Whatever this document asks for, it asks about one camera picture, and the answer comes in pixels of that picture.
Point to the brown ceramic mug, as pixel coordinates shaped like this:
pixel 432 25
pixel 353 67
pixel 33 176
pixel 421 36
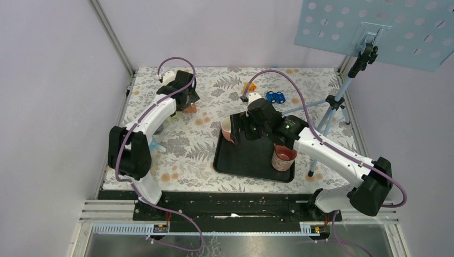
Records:
pixel 191 109

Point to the light blue tripod stand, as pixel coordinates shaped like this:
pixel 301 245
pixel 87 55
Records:
pixel 366 55

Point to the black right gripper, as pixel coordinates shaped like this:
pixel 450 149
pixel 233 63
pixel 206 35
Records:
pixel 240 120

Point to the salmon pink ceramic mug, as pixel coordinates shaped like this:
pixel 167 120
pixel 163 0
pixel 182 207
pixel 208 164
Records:
pixel 226 129

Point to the light blue perforated board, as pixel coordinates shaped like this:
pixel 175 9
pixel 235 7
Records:
pixel 413 34

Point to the floral patterned tablecloth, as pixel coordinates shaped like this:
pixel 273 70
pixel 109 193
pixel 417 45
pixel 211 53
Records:
pixel 190 141

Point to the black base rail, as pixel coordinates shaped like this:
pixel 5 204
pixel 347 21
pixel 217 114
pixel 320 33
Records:
pixel 227 212

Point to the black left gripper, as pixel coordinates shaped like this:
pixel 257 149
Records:
pixel 193 97

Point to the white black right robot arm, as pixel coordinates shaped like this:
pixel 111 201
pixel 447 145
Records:
pixel 369 181

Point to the blue white ceramic mug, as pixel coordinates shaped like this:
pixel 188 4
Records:
pixel 154 146

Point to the small orange toy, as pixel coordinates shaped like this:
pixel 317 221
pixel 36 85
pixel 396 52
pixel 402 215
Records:
pixel 250 86

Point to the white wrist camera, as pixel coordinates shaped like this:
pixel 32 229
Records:
pixel 250 97
pixel 167 77

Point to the grey ceramic mug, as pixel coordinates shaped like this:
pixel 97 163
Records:
pixel 159 130

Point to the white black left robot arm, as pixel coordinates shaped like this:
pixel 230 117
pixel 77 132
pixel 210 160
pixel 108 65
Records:
pixel 129 151

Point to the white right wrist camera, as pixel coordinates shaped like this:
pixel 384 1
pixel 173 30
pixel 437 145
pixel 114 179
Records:
pixel 250 97

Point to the black plastic tray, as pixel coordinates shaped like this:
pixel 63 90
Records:
pixel 249 159

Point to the blue toy car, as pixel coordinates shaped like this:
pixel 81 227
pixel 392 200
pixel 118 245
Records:
pixel 275 97

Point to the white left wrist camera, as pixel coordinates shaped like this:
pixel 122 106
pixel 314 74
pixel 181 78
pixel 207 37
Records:
pixel 167 77

